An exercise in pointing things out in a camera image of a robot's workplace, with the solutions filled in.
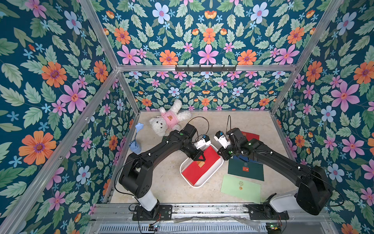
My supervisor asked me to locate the white plastic storage box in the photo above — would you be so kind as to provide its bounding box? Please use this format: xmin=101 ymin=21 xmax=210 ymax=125
xmin=179 ymin=143 xmax=225 ymax=188

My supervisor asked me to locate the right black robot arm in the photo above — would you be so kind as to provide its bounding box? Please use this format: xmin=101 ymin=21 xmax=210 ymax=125
xmin=214 ymin=128 xmax=333 ymax=217

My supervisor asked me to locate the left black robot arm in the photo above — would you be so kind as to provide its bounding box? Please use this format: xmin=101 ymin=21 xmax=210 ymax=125
xmin=118 ymin=124 xmax=206 ymax=199

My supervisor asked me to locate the navy blue envelope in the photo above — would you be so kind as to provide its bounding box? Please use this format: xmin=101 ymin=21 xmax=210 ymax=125
xmin=233 ymin=155 xmax=257 ymax=163

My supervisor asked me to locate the red envelope gold sticker back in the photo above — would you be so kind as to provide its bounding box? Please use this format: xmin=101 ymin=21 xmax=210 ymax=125
xmin=242 ymin=131 xmax=260 ymax=141

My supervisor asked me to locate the dark green envelope right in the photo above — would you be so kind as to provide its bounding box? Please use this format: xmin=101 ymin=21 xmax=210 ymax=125
xmin=228 ymin=159 xmax=265 ymax=181

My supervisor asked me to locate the white teddy bear pink shirt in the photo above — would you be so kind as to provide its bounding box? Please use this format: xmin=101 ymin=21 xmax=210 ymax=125
xmin=149 ymin=99 xmax=191 ymax=137

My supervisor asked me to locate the light green envelope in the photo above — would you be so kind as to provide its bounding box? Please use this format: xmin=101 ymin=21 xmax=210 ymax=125
xmin=221 ymin=175 xmax=261 ymax=204

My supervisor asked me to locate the small green circuit board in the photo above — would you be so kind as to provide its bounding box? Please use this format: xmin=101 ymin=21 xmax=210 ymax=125
xmin=266 ymin=223 xmax=282 ymax=234

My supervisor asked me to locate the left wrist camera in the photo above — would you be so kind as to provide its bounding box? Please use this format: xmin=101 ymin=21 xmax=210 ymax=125
xmin=194 ymin=135 xmax=211 ymax=150

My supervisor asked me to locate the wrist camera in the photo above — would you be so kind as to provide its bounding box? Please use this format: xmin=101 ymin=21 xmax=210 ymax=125
xmin=214 ymin=131 xmax=231 ymax=149
xmin=194 ymin=135 xmax=211 ymax=150

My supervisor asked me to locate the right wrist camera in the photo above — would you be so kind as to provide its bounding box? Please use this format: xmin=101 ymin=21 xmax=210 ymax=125
xmin=214 ymin=131 xmax=231 ymax=149

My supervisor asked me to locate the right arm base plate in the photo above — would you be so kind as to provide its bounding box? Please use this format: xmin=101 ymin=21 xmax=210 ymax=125
xmin=245 ymin=204 xmax=289 ymax=220

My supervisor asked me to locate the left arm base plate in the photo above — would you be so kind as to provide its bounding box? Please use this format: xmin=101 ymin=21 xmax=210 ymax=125
xmin=132 ymin=204 xmax=173 ymax=221

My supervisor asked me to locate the black hook rail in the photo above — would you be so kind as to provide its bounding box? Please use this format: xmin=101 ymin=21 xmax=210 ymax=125
xmin=174 ymin=65 xmax=237 ymax=73

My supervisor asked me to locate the aluminium front rail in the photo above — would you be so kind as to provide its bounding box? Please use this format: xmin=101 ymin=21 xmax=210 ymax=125
xmin=91 ymin=203 xmax=329 ymax=222

